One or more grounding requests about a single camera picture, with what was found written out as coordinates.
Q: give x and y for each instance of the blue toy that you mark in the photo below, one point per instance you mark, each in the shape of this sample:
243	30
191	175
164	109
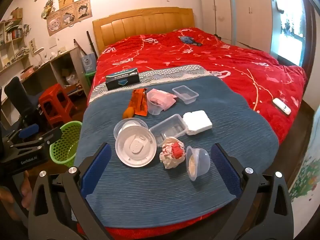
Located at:
187	39

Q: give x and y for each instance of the round clear plastic bowl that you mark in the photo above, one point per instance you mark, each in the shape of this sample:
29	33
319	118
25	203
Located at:
130	123

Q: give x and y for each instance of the black cardboard box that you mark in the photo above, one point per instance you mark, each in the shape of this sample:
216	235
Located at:
122	80

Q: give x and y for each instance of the black chair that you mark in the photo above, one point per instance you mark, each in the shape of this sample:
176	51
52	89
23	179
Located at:
20	95

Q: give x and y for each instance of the white foam box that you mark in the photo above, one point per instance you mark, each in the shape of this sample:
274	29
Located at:
197	122

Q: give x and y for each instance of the black stick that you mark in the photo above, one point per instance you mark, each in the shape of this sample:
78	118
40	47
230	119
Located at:
92	43

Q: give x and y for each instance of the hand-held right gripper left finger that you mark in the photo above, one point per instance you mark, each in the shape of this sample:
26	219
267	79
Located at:
96	170

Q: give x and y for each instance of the wooden bed headboard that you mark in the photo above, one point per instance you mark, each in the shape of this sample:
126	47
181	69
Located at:
142	22

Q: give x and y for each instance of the small clear rectangular container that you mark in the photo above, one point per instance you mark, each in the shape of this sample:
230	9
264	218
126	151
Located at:
186	95

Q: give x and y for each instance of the orange snack packet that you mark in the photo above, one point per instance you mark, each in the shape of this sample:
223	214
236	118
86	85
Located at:
140	102

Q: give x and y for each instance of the person's left hand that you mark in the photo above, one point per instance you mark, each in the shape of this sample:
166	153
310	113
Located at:
26	190

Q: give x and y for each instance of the orange fruit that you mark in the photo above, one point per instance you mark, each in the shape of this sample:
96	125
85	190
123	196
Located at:
128	113

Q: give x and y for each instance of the red plastic stool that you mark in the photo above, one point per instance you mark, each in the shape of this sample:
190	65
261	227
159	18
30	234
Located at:
55	97

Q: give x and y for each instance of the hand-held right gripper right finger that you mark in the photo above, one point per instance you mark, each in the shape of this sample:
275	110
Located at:
225	170

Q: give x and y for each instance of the flat red box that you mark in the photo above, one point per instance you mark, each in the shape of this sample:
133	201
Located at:
27	69

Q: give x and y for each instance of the white desk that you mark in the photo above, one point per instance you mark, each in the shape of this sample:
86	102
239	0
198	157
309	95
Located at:
62	52

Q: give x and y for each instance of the clear plastic cup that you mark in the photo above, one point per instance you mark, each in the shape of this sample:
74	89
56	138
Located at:
153	108

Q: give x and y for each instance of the blue ribbed blanket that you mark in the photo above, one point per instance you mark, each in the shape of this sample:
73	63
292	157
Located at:
140	192

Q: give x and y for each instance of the white desk lamp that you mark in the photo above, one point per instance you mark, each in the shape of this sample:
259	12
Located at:
38	51

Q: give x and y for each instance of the large clear rectangular container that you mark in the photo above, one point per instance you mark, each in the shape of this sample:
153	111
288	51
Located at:
170	130

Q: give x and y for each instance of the round white container lid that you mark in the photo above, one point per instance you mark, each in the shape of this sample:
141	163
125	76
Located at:
135	150

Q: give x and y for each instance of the green plastic basket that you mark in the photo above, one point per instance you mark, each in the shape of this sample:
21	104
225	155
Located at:
65	142

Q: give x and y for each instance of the clear bowl with food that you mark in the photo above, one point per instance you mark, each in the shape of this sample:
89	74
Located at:
200	162

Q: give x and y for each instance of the red patterned blanket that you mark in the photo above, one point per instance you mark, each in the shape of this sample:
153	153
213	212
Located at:
250	62

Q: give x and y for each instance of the crumpled white and red paper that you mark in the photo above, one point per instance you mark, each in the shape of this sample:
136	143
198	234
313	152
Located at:
170	160

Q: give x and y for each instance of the white wardrobe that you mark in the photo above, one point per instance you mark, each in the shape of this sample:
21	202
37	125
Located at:
225	5

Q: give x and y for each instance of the white remote control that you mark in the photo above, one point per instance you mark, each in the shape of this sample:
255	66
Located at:
281	106

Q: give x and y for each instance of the grey blue bag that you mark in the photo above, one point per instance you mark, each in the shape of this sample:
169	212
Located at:
88	62

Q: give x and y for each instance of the glass window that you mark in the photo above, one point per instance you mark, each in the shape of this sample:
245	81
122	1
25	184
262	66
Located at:
290	30

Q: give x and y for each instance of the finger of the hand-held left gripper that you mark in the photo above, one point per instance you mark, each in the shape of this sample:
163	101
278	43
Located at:
28	131
52	133

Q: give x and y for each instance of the white bookshelf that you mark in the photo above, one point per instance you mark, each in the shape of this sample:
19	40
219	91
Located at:
10	45

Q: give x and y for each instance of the white plastic bag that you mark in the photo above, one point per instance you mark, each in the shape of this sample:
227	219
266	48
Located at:
71	79

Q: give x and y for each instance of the green plastic stool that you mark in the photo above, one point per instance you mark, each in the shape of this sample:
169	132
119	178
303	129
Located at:
89	76

